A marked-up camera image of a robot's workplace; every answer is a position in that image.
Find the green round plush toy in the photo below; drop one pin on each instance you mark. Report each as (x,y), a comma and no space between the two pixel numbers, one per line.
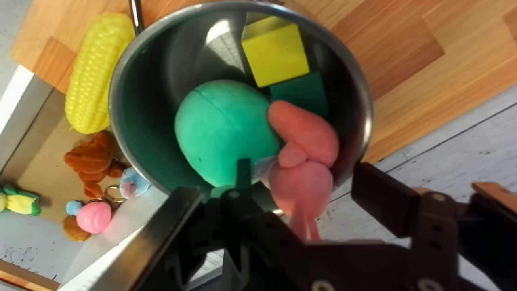
(221,122)

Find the green yellow toy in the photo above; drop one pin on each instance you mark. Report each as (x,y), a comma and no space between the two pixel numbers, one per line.
(18,201)

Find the brown plush toy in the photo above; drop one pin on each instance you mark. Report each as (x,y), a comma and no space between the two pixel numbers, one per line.
(92,160)

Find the small pink plush toy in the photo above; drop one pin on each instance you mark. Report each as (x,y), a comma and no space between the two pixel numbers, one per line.
(92,217)

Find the grey play kitchen sink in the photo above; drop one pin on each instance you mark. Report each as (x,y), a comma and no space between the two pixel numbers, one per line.
(34,139)

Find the steel pot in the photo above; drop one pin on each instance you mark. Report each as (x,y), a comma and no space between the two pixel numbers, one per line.
(200,42)

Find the green padded gripper left finger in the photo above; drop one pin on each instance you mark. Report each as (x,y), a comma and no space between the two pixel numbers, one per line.
(150,262)

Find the yellow sponge block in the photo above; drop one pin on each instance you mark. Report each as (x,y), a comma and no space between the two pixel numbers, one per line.
(274,50)

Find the yellow toy corn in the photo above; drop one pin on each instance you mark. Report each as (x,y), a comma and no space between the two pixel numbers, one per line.
(85,105)

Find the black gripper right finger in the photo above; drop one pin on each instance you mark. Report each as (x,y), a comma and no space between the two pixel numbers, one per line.
(386,199)

